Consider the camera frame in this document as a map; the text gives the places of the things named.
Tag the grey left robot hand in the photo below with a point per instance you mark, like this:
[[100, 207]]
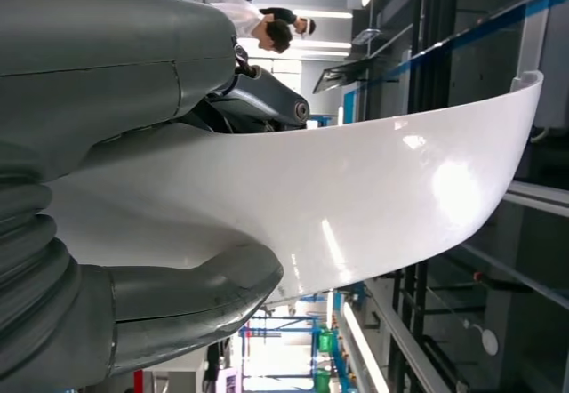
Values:
[[111, 72]]

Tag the person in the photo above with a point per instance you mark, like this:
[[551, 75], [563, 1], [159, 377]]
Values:
[[278, 34], [306, 25]]

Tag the aluminium frame workbench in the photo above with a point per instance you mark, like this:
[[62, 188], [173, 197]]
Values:
[[538, 197]]

